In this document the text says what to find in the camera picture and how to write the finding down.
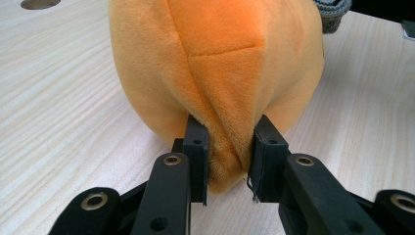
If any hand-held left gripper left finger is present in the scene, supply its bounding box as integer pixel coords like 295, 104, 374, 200
171, 114, 210, 208

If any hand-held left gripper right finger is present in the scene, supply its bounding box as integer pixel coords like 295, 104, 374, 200
247, 114, 292, 204

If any orange plush toy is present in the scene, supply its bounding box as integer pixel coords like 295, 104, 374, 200
108, 0, 326, 196

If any grey towel cloth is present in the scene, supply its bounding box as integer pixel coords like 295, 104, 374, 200
312, 0, 353, 35

